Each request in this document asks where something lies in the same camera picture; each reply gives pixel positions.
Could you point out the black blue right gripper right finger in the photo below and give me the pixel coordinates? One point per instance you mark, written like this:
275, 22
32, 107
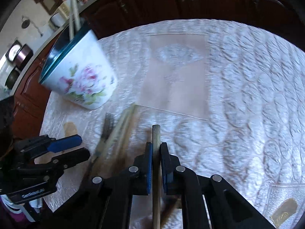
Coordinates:
207, 202

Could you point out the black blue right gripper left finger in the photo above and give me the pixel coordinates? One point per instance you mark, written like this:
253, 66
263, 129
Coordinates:
113, 196

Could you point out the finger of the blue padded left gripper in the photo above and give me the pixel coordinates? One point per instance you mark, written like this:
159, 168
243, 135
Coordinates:
58, 145

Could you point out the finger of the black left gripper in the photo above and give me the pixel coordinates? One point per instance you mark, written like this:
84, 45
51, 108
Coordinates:
71, 159

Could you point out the silver fork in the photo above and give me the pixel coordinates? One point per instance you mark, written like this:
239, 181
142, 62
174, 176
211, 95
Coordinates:
108, 126

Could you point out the floral white cup teal rim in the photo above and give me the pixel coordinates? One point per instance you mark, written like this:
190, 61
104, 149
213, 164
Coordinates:
78, 70

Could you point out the dark round pot on counter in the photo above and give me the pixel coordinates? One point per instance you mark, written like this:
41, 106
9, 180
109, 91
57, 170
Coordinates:
12, 78

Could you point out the silver rice cooker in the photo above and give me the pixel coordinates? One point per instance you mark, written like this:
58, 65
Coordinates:
19, 55

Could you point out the white embossed tablecloth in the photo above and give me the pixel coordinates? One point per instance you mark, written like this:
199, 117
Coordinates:
229, 101

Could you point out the cream microwave oven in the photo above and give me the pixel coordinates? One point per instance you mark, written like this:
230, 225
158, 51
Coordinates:
64, 9

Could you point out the black wall plug with cord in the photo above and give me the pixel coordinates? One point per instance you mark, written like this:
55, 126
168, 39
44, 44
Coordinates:
26, 22

